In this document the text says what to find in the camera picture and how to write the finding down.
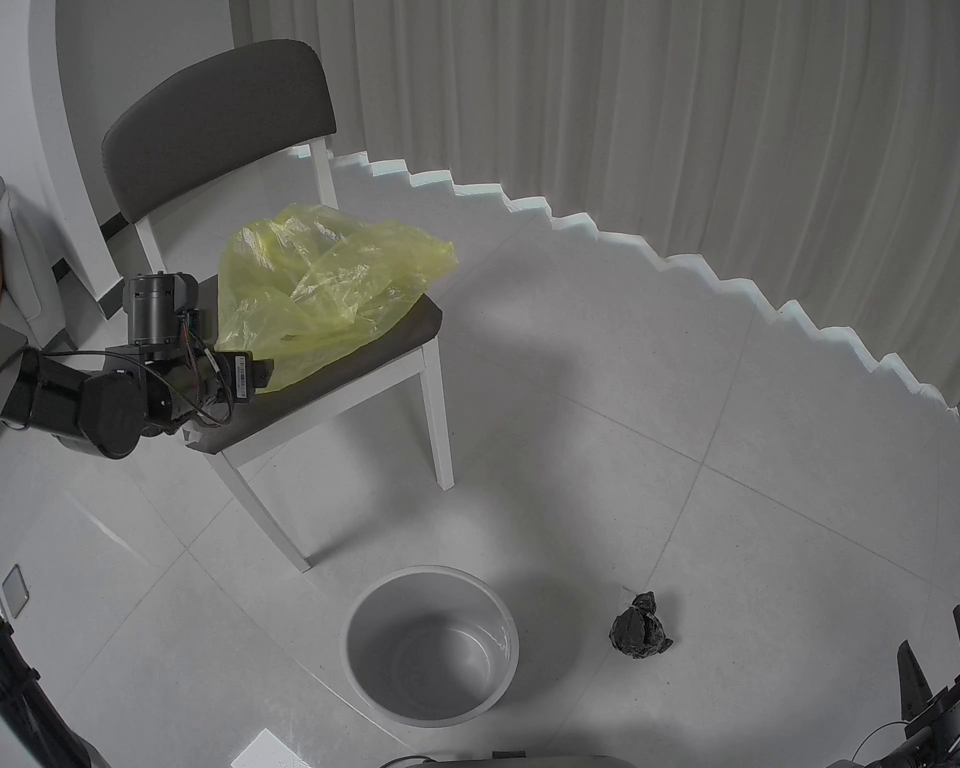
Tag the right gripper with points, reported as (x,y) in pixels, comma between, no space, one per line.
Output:
(941,712)

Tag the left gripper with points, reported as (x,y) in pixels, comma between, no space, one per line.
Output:
(214,386)

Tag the yellow plastic bag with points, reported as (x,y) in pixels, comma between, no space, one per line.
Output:
(322,285)

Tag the black plastic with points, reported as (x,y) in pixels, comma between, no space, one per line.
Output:
(637,634)

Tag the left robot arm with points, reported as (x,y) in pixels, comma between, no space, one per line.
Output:
(105,409)

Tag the white trash bin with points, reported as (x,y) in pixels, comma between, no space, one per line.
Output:
(431,660)

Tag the pale grey sofa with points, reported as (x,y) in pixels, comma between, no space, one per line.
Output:
(22,247)

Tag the grey padded white chair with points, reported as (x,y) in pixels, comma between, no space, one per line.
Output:
(217,112)

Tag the white curtain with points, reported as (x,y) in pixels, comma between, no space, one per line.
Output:
(675,112)

